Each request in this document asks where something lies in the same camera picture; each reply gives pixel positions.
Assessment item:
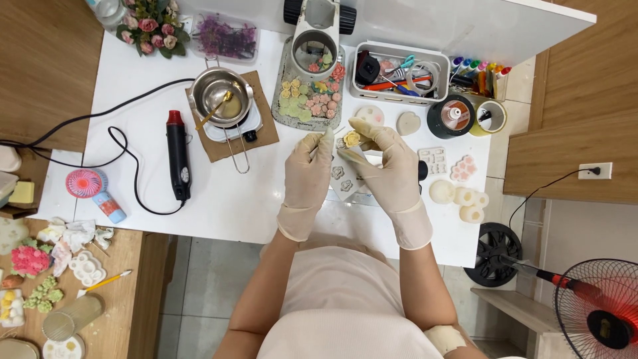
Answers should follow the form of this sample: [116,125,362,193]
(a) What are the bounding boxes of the black heat gun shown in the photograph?
[165,110,193,202]

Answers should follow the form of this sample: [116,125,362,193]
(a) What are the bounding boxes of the pink wax flower ball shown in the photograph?
[10,238,53,279]

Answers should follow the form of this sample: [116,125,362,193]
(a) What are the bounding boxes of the person's right hand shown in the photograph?
[338,117,423,216]

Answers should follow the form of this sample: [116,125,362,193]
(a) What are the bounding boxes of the black heat gun cable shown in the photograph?
[0,126,187,216]

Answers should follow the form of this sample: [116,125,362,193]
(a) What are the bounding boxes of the round white flower mold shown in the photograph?
[42,333,86,359]

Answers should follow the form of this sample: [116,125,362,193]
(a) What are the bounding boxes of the light wooden step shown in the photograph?
[471,288,565,335]

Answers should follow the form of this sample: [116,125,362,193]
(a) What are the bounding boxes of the white wall socket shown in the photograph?
[578,162,613,180]

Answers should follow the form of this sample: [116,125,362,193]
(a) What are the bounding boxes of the cluster of green wax flowers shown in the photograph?
[23,275,64,314]

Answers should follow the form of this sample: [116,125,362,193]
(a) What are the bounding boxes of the pink handheld fan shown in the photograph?
[65,168,127,224]

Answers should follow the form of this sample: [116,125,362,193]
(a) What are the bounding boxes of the round metal lid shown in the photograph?
[0,338,41,359]

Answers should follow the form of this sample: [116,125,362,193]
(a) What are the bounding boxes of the blue pen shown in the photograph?
[381,75,421,98]

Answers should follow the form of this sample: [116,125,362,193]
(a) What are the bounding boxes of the clear tape roll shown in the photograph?
[406,60,440,96]

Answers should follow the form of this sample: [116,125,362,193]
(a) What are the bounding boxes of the orange pen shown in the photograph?
[362,75,432,92]

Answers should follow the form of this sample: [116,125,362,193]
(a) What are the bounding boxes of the black round device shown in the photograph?
[355,50,381,86]

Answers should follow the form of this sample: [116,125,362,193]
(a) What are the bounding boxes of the large round white candle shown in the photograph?
[429,179,457,205]

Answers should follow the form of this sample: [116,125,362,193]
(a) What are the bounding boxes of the steel melting pot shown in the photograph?
[188,56,255,175]

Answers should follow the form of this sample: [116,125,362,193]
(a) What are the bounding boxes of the round white silicone mold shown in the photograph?
[354,104,385,127]

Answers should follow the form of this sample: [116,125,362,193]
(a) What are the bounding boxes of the clear glass bottle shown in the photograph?
[86,0,129,29]

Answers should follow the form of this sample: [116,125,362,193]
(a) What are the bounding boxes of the yellow handled paintbrush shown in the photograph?
[76,269,133,299]

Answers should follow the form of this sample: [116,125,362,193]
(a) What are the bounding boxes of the teal handled scissors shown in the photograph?
[386,54,416,80]

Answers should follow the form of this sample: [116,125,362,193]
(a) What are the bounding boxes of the clear glass cylinder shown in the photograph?
[42,294,106,342]

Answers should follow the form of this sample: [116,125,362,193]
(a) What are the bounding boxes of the pink rose bouquet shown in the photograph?
[116,0,192,59]

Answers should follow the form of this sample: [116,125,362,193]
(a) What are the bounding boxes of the heart-shaped grey mold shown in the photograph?
[396,111,422,137]

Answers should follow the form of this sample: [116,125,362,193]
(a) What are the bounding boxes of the white plastic container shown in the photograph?
[0,145,23,173]

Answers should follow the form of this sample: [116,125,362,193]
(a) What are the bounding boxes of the black and red standing fan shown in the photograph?
[463,222,638,359]

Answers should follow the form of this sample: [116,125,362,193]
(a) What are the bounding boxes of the white plastic storage basket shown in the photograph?
[348,40,452,107]

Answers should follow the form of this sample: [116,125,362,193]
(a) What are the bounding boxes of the crumpled white tissues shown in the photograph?
[37,217,116,278]

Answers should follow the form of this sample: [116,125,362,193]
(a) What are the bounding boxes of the tray of yellow wax pieces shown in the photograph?
[0,289,26,329]

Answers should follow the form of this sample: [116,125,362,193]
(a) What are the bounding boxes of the white electric hot plate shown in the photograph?
[201,102,264,144]

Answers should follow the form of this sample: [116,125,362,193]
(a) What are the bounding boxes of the clear silicone flower mold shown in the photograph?
[329,139,371,201]

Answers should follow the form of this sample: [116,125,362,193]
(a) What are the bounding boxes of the black fan power cable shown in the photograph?
[508,167,602,230]

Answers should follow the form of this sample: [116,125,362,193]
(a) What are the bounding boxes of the gold spoon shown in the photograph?
[195,91,234,132]

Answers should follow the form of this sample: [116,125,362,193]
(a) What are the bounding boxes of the yellow tape roll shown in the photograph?
[469,99,508,137]

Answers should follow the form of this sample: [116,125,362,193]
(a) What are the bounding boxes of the group of small wax flowers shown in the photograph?
[277,52,347,123]

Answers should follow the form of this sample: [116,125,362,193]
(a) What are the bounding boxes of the small white rectangular mold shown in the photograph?
[417,147,448,176]

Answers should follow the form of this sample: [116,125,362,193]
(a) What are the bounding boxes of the person's left hand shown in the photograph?
[282,128,336,212]

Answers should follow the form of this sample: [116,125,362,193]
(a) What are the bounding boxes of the white ring silicone mold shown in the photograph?
[68,250,107,288]

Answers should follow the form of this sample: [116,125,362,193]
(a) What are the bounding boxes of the clear box of purple flowers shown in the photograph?
[191,12,260,63]

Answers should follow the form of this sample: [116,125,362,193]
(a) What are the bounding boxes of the person's pink shirt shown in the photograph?
[256,233,445,359]

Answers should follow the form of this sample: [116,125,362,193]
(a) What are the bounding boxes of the white green wax piece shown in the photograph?
[0,217,30,255]

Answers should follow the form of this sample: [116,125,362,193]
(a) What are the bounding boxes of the black thread spool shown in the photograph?
[427,94,476,140]

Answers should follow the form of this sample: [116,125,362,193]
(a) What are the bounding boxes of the yellow sponge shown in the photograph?
[8,180,36,204]

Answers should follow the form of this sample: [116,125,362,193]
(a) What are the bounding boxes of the black hot plate cable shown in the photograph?
[0,78,196,149]

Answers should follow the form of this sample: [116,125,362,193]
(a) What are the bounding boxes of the row of coloured markers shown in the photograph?
[450,55,513,100]

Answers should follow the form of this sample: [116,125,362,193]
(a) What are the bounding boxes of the pink flower silicone mold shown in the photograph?
[450,155,478,182]

